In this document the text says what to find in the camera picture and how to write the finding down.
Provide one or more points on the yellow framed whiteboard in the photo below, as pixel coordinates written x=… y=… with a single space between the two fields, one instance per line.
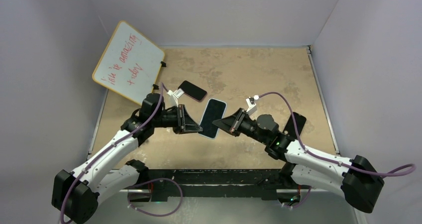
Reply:
x=130 y=64

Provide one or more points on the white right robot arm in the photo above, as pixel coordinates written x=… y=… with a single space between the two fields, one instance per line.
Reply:
x=350 y=178

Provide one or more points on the aluminium front rail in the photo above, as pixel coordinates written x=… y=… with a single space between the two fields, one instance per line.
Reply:
x=184 y=187

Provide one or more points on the black phone with pink edge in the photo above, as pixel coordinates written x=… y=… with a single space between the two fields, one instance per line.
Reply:
x=193 y=91

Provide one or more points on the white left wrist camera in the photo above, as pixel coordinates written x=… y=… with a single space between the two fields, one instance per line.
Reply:
x=174 y=96

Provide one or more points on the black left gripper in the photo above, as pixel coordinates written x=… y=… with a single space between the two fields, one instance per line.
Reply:
x=184 y=124

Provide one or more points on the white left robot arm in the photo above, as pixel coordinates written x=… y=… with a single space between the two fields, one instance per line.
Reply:
x=78 y=193

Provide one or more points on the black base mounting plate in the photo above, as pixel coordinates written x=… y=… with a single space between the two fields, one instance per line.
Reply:
x=211 y=184

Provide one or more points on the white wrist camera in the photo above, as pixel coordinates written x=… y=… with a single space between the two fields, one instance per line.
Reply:
x=252 y=106
x=174 y=96

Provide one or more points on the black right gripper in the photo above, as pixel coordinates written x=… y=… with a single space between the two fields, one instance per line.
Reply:
x=232 y=124

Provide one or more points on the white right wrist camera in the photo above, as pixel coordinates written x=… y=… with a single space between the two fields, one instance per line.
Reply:
x=252 y=106

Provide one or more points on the black phone case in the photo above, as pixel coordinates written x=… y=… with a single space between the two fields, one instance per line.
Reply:
x=295 y=126

